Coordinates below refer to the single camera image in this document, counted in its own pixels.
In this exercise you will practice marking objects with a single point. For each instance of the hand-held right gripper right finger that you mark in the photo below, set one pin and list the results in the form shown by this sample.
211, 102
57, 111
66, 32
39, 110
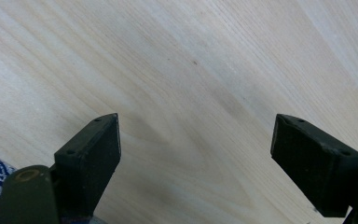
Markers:
317, 168

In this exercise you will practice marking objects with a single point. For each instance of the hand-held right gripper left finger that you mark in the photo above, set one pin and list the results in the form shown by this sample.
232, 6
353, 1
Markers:
87, 168

